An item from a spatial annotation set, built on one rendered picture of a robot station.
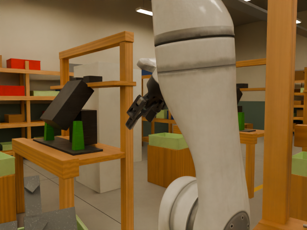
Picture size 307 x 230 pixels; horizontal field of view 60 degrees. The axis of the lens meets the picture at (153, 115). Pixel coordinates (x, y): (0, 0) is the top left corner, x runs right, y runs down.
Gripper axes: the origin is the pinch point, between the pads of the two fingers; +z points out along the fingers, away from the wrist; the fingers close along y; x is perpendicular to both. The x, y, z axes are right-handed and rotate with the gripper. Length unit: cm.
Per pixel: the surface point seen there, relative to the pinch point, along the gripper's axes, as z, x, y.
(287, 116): -13, -28, 56
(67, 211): 38.3, 1.2, -8.4
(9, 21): 260, 532, 299
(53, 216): 39.6, 2.2, -12.5
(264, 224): 24, -50, 47
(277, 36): -34, -5, 61
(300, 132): -9, -36, 64
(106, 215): 228, 33, 146
